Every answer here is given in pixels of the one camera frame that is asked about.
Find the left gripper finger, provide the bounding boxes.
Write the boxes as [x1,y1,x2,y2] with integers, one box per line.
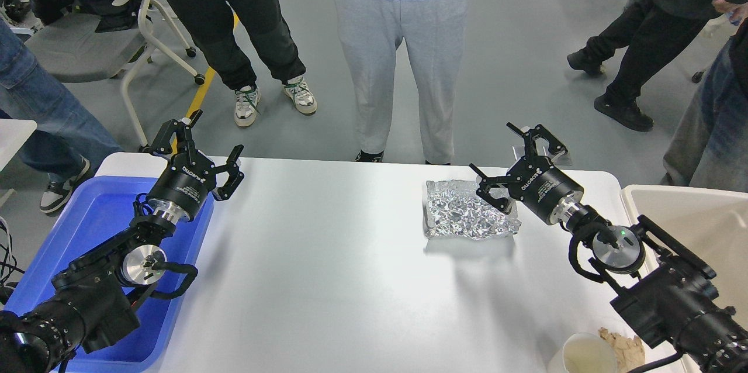
[141,110,204,168]
[210,146,245,202]

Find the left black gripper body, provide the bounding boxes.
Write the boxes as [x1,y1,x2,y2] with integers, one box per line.
[146,153,216,222]

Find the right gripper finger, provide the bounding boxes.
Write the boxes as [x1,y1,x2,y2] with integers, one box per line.
[469,164,517,214]
[507,122,568,167]

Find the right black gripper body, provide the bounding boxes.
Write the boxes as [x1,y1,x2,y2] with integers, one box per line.
[507,158,583,226]

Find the white paper cup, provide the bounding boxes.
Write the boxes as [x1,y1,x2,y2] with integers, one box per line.
[546,333,617,372]

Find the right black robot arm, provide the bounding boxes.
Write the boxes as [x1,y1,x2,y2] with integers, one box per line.
[473,123,747,372]

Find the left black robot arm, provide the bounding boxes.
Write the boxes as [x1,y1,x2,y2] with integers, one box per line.
[2,109,245,372]

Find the crumpled aluminium foil tray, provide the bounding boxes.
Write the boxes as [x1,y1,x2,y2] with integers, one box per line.
[424,179,522,240]

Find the person in blue jeans left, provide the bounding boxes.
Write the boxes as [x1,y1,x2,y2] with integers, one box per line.
[1,22,123,214]

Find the grey white office chair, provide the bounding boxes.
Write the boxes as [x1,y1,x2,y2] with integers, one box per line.
[26,0,205,147]

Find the white side table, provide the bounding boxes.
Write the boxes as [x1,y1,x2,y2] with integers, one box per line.
[1,118,37,171]

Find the person in black trousers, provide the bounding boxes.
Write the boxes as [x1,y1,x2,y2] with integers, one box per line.
[167,0,318,127]

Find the person in faded jeans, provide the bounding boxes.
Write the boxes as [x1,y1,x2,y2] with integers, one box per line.
[660,21,747,192]

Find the beige plastic bin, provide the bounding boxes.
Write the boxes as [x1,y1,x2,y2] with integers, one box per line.
[621,185,747,328]

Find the crumpled brown paper ball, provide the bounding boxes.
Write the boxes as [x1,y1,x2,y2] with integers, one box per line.
[598,327,646,372]

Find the person in grey sweatpants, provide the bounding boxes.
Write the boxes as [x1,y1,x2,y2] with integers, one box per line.
[332,0,477,165]

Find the black cables at left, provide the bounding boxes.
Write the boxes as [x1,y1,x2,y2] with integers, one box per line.
[0,216,25,303]

